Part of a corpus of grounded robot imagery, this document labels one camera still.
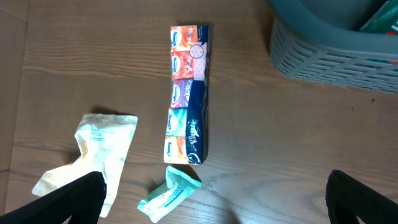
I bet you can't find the teal wet wipes pack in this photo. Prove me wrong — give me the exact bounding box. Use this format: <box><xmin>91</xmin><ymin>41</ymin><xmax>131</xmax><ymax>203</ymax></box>
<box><xmin>137</xmin><ymin>166</ymin><xmax>202</xmax><ymax>223</ymax></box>

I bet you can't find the green Nescafe coffee bag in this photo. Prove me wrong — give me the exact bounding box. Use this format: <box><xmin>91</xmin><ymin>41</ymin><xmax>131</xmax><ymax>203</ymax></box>
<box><xmin>359</xmin><ymin>0</ymin><xmax>397</xmax><ymax>35</ymax></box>

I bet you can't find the beige paper pouch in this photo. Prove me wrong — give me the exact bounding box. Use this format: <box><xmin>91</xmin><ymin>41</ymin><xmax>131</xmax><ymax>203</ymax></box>
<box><xmin>32</xmin><ymin>114</ymin><xmax>137</xmax><ymax>218</ymax></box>

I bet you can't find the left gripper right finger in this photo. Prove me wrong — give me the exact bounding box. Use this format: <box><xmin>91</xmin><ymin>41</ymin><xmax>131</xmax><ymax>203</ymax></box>
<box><xmin>325</xmin><ymin>170</ymin><xmax>397</xmax><ymax>224</ymax></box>

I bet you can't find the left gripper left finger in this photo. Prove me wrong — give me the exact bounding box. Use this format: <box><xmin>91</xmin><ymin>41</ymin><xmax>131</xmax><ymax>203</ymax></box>
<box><xmin>1</xmin><ymin>171</ymin><xmax>106</xmax><ymax>224</ymax></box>

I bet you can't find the grey plastic basket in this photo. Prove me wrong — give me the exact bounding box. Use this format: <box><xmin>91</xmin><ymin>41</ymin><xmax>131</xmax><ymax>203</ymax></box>
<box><xmin>267</xmin><ymin>0</ymin><xmax>397</xmax><ymax>93</ymax></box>

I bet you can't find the Kleenex tissue multipack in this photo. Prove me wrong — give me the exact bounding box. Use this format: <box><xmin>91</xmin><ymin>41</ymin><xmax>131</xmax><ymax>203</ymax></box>
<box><xmin>164</xmin><ymin>24</ymin><xmax>210</xmax><ymax>165</ymax></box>

